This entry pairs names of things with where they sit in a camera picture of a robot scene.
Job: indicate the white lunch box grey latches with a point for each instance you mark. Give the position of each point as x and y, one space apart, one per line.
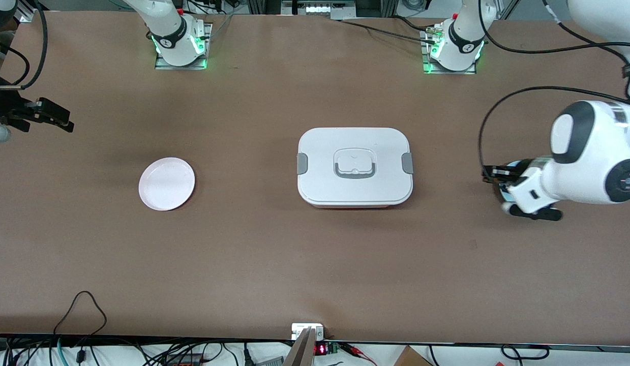
355 188

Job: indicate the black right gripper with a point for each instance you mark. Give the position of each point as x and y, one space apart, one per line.
4 108

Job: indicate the grey metal beam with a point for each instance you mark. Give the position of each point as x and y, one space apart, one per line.
302 351

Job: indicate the light blue round plate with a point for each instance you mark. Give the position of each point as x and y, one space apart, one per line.
504 195

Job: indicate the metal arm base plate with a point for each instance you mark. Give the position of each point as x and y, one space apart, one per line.
470 70
164 65

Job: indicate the grey power adapter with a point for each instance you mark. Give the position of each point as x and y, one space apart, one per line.
269 362

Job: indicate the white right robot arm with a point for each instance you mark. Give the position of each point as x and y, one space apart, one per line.
167 30

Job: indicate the white small box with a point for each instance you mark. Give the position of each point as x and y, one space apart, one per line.
299 328

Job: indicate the pale pink round plate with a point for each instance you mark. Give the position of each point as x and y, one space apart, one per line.
167 184

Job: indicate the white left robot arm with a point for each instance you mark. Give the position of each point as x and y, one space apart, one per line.
589 162

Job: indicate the red digit display module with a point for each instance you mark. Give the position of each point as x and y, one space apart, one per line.
321 349

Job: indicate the black orange device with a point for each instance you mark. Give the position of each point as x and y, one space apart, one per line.
185 361

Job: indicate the metal equipment rack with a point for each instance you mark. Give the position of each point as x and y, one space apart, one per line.
320 9

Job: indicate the aluminium profile frame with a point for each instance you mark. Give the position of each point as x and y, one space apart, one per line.
26 12

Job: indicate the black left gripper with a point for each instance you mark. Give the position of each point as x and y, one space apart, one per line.
499 173

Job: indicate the brown cardboard box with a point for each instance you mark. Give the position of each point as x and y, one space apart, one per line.
410 358

